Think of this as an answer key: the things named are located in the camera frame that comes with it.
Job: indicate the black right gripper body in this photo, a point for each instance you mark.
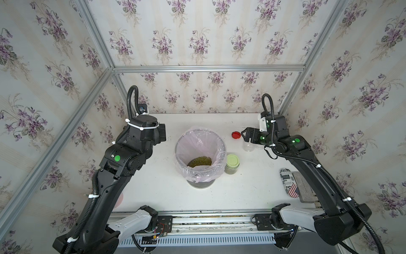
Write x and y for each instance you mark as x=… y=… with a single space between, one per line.
x=259 y=137

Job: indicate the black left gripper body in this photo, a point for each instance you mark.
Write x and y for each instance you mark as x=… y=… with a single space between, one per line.
x=159 y=134

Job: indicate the clear jar with beans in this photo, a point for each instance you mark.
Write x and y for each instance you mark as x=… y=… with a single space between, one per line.
x=248 y=147

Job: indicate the red jar lid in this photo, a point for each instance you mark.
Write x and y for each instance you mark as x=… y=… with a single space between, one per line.
x=236 y=135

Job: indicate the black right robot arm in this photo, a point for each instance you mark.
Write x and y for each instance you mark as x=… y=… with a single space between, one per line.
x=339 y=217

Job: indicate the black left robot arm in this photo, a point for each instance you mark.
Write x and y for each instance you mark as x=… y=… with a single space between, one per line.
x=92 y=234

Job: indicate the mesh bin with pink bag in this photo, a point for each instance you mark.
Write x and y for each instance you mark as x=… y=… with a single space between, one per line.
x=200 y=157

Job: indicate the printed can with flag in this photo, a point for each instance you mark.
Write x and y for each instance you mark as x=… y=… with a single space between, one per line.
x=289 y=183

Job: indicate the pink cup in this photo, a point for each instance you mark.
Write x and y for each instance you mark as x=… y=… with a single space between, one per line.
x=119 y=201

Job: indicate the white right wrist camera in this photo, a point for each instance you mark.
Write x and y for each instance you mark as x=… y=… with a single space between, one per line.
x=262 y=123

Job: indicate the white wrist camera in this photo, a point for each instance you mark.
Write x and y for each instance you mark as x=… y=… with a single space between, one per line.
x=262 y=123
x=143 y=108

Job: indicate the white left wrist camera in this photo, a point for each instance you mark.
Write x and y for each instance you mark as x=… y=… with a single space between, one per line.
x=143 y=108

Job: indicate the aluminium mounting rail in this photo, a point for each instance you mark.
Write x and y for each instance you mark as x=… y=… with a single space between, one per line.
x=231 y=221

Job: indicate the white vented cable duct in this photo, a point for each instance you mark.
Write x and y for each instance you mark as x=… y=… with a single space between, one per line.
x=208 y=240

